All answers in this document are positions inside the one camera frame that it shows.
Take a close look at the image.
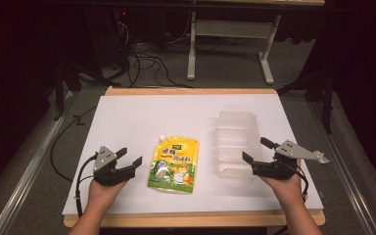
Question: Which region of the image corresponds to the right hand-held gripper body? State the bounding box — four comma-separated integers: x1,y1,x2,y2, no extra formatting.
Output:
251,140,331,181

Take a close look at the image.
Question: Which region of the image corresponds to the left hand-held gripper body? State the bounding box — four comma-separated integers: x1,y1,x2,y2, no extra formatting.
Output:
92,145,136,187

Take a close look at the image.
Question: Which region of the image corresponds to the clear plastic container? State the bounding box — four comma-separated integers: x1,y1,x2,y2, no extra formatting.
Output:
213,110,264,180

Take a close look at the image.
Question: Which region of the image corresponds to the yellow spouted pouch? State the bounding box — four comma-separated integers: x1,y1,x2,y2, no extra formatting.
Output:
147,134,201,196

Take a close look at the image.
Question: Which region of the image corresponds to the person's right hand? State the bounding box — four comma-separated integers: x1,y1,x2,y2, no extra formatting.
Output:
259,159,304,206

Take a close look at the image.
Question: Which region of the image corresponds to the person's left hand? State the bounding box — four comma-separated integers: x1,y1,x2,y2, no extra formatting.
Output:
87,177,128,210

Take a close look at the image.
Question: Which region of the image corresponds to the white table mat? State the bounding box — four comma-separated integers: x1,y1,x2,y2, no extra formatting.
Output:
61,94,325,216

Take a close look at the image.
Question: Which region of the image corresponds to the black stand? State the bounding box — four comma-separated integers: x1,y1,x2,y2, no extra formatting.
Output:
52,58,113,122
276,64,337,135

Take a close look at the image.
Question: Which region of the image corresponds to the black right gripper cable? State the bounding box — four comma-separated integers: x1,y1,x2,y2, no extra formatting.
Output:
286,162,309,204

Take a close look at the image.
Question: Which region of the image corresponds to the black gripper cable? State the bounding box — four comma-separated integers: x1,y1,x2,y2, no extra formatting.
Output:
74,154,98,218
286,162,309,204

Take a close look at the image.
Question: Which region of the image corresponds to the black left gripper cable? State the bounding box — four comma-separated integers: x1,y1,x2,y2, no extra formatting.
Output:
74,154,98,218

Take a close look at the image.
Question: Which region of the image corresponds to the black floor cable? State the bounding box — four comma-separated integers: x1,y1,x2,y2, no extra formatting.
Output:
49,105,98,183

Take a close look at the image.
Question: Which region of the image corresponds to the metal floor rail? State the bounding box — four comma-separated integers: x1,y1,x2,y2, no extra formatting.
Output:
0,90,76,235
308,101,374,235

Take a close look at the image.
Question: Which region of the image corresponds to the tangle of black cables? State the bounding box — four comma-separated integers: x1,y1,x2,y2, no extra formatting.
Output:
110,12,194,89

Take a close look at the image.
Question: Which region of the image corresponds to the white metal desk frame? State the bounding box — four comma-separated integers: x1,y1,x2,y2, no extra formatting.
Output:
186,11,282,86

